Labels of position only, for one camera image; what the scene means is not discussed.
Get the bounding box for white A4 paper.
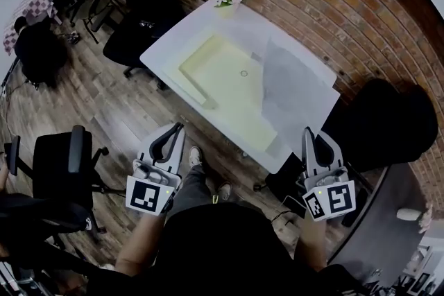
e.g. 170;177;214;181
259;37;339;150

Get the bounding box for small pink flower bunch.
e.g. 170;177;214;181
418;202;434;235

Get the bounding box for person's left forearm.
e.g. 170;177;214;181
114;211;167;277

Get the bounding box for black fabric chair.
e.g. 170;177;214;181
321;78;438;174

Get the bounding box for person's dark trousers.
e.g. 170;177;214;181
173;164;216;211

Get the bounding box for person's black shirt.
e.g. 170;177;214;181
131;202;368;296

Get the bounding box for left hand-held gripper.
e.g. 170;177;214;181
125;122;187;216

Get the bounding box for person's right shoe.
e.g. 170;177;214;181
217;182;232;202

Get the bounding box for person's right forearm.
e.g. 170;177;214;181
293;218;329;271

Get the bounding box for grey desk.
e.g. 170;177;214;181
327;162;431;285

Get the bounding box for black box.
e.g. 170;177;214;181
265;152;306;219

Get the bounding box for checkered tablecloth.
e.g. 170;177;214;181
3;0;58;56

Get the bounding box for small floor device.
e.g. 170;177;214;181
62;31;81;45

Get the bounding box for person's shoe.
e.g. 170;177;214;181
189;146;203;169
217;182;232;202

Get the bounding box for white cup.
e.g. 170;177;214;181
396;207;422;222

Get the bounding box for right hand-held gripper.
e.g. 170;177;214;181
300;127;357;222

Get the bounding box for black armrest office chair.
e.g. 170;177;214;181
3;125;110;236

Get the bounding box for person's left shoe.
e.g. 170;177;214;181
189;146;203;169

